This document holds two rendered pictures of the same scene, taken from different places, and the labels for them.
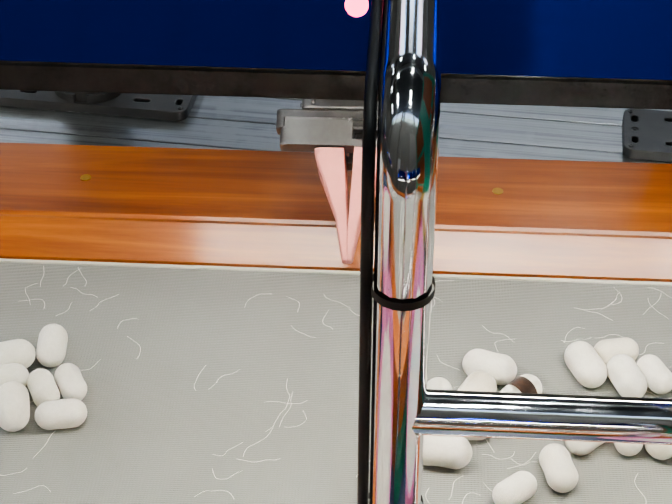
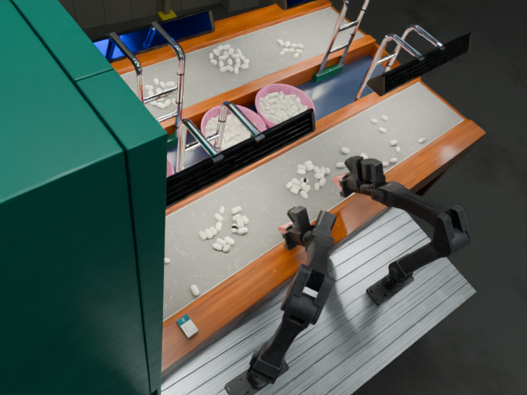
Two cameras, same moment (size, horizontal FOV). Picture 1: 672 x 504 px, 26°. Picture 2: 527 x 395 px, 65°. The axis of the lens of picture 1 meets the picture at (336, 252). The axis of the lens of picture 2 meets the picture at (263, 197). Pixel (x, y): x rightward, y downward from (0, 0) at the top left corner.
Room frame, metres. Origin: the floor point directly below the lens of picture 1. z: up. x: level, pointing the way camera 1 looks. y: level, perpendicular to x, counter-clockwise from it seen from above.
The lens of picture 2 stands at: (1.11, -0.72, 2.00)
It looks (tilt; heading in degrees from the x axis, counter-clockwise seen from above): 54 degrees down; 120
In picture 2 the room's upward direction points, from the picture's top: 21 degrees clockwise
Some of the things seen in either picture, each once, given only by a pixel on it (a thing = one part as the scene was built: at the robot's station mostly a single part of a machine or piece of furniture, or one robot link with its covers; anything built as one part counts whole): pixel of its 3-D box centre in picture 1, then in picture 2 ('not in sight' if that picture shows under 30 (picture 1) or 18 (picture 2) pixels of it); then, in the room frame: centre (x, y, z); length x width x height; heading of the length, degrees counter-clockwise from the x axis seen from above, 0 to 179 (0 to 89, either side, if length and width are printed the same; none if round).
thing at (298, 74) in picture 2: not in sight; (239, 99); (0.20, 0.34, 0.71); 1.81 x 0.06 x 0.11; 87
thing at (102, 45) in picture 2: not in sight; (132, 38); (0.05, -0.08, 1.08); 0.62 x 0.08 x 0.07; 87
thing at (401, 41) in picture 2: not in sight; (391, 81); (0.59, 0.86, 0.90); 0.20 x 0.19 x 0.45; 87
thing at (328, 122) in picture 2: not in sight; (286, 149); (0.52, 0.32, 0.71); 1.81 x 0.06 x 0.11; 87
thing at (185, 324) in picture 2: not in sight; (187, 326); (0.86, -0.45, 0.78); 0.06 x 0.04 x 0.02; 177
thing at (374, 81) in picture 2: not in sight; (425, 59); (0.67, 0.85, 1.08); 0.62 x 0.08 x 0.07; 87
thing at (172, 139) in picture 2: not in sight; (148, 93); (0.13, -0.08, 0.90); 0.20 x 0.19 x 0.45; 87
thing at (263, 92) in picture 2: not in sight; (282, 112); (0.36, 0.45, 0.72); 0.27 x 0.27 x 0.10
